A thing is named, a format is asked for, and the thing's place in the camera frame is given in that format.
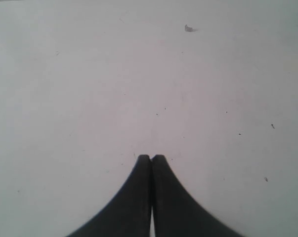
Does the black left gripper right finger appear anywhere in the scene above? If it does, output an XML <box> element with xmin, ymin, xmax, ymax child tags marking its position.
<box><xmin>151</xmin><ymin>155</ymin><xmax>241</xmax><ymax>237</ymax></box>

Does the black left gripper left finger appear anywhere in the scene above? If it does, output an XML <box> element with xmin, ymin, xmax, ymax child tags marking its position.
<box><xmin>69</xmin><ymin>155</ymin><xmax>152</xmax><ymax>237</ymax></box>

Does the small clear plastic scrap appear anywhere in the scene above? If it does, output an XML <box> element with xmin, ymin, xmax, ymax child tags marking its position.
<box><xmin>184</xmin><ymin>24</ymin><xmax>198</xmax><ymax>33</ymax></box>

